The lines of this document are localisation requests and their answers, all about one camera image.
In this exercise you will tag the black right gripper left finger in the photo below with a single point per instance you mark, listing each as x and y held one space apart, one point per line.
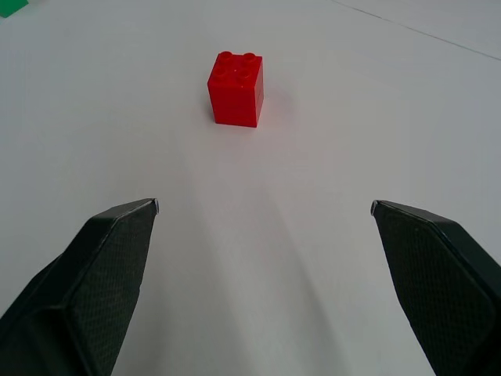
90 290

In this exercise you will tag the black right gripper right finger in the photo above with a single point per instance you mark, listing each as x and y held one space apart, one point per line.
442 286

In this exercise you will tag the red toy brick stack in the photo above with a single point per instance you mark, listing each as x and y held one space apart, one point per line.
235 98

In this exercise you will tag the green toy brick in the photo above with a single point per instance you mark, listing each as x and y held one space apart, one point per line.
11 5

